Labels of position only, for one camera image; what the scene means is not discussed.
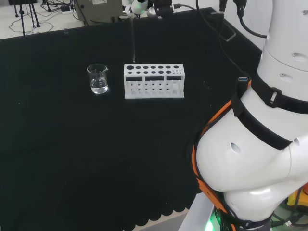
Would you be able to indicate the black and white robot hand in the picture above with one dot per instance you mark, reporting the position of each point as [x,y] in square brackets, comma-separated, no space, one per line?
[138,7]

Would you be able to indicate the clear glass rod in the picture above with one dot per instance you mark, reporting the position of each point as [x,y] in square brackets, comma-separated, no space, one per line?
[133,38]

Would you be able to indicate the white test tube rack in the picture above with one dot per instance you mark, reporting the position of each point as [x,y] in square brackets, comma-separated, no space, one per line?
[154,93]

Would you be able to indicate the grey equipment case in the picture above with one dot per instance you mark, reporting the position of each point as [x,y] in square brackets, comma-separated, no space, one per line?
[98,12]

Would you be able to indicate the clear plastic cloth clip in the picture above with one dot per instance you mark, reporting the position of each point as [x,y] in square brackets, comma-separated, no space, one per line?
[66,31]
[227,36]

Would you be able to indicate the clear glass beaker with water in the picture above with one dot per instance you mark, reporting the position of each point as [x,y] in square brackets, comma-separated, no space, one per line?
[98,84]

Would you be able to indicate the black tripod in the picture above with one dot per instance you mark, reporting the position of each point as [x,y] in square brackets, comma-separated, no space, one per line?
[33,14]

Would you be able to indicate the black bench cloth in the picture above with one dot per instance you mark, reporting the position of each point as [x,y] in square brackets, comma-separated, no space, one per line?
[96,144]

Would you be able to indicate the white robot mounting platform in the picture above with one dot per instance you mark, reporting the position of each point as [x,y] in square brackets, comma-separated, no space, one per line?
[199,211]

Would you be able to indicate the yellow stop button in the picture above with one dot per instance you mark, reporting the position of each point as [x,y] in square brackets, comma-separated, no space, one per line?
[292,198]

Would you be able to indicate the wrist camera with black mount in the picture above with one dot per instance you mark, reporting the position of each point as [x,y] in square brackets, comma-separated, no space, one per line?
[164,10]

